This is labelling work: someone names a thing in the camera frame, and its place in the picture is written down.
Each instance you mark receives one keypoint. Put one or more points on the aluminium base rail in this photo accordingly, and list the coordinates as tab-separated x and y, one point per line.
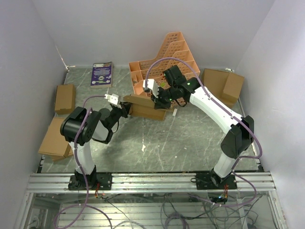
145	183

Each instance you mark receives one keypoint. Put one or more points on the purple book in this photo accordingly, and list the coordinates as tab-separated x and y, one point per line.
101	75

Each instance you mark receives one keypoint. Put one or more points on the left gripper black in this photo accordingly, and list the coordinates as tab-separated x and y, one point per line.
125	108

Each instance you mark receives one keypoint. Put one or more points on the peach plastic file organizer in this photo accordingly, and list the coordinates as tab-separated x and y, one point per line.
174	45

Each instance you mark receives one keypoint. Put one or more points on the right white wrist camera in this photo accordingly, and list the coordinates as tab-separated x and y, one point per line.
150	85

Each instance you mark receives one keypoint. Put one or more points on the cardboard box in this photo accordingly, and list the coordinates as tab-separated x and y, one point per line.
54	144
65	99
225	86
143	106

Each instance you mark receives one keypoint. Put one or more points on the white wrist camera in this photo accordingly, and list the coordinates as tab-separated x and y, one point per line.
150	85
114	99

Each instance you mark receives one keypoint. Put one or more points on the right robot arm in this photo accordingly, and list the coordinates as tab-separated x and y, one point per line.
236	130

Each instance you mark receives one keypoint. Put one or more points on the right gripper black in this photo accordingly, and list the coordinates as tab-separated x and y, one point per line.
158	104

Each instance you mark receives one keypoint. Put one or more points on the black mounting plate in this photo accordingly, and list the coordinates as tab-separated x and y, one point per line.
208	181
97	180

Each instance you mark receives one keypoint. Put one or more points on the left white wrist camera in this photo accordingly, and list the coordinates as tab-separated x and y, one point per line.
114	99

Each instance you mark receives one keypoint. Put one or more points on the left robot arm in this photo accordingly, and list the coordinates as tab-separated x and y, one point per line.
82	126

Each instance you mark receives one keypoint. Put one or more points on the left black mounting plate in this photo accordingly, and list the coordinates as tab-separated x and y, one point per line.
97	180

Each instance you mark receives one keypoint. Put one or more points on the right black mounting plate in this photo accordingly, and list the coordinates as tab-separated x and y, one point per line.
208	181

